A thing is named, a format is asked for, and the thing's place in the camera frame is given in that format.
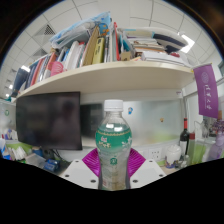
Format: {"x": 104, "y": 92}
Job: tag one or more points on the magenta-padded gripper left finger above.
{"x": 80, "y": 173}

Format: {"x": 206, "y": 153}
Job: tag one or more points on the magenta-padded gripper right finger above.
{"x": 146, "y": 172}

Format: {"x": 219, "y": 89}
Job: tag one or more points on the clear green-labelled drink bottle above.
{"x": 113, "y": 146}

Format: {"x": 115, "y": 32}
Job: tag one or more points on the purple translucent water bottle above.
{"x": 217, "y": 148}

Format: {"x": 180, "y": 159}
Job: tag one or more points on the small blue box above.
{"x": 51, "y": 165}

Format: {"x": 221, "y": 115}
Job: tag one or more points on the white lidded jar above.
{"x": 173, "y": 156}

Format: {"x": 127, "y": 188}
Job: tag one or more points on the clear plastic container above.
{"x": 35, "y": 160}

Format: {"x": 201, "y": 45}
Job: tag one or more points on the dark wine bottle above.
{"x": 184, "y": 140}

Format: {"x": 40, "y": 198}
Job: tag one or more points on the black computer monitor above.
{"x": 48, "y": 120}

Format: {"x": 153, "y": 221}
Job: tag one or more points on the purple hanging banner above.
{"x": 206, "y": 90}

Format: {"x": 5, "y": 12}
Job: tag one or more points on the white wall outlet row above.
{"x": 153, "y": 154}

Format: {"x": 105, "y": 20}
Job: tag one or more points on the wall shelf with books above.
{"x": 110, "y": 78}

